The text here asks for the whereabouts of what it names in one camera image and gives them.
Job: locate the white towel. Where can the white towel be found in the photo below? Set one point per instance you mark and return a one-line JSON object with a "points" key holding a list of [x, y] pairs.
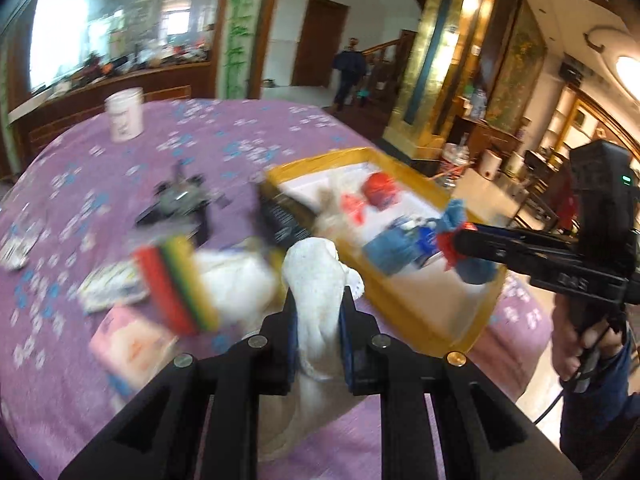
{"points": [[319, 394]]}

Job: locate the person right hand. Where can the person right hand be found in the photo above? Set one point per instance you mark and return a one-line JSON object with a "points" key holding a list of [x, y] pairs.
{"points": [[568, 344]]}

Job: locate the pink rose tissue pack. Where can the pink rose tissue pack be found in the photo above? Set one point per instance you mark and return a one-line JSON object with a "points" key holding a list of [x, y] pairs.
{"points": [[131, 346]]}

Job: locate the multicolour sponge strips pack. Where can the multicolour sponge strips pack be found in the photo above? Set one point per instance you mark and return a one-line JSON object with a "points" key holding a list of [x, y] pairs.
{"points": [[170, 273]]}

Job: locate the black cup with clips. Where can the black cup with clips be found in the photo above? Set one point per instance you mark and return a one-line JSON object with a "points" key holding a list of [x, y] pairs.
{"points": [[181, 206]]}

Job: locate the small white wrapper packet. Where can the small white wrapper packet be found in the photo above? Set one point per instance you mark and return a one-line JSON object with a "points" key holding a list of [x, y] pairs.
{"points": [[114, 283]]}

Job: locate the blue Vinda tissue pack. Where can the blue Vinda tissue pack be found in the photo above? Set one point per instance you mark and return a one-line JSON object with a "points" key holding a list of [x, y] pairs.
{"points": [[407, 241]]}

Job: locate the purple floral tablecloth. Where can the purple floral tablecloth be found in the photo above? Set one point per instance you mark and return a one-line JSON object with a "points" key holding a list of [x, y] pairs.
{"points": [[73, 210]]}

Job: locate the brown wooden door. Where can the brown wooden door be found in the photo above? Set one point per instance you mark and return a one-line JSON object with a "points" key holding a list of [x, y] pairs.
{"points": [[319, 40]]}

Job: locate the yellow rimmed white tray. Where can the yellow rimmed white tray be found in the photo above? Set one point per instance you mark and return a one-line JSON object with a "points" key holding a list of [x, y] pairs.
{"points": [[381, 216]]}

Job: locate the white cloth bundle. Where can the white cloth bundle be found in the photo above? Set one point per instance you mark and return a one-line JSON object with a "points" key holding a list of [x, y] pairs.
{"points": [[241, 284]]}

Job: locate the white bag red label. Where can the white bag red label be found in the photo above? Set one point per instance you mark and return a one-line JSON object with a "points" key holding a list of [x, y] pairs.
{"points": [[341, 216]]}

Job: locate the black foil snack bag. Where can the black foil snack bag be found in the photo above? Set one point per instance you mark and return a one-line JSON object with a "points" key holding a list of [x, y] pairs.
{"points": [[284, 219]]}

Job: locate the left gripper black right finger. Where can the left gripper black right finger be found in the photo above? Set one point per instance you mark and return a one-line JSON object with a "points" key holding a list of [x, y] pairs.
{"points": [[441, 417]]}

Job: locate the white plastic jar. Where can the white plastic jar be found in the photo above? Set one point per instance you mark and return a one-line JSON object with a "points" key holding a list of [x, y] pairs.
{"points": [[124, 110]]}

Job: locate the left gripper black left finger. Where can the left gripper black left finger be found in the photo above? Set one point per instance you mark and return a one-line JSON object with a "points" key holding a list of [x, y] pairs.
{"points": [[197, 419]]}

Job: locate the person in dark clothes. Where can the person in dark clothes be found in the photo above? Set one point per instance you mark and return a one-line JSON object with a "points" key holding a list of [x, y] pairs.
{"points": [[352, 66]]}

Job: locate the red plastic bag bundle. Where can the red plastic bag bundle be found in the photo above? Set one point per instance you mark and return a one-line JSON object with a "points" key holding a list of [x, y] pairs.
{"points": [[380, 190]]}

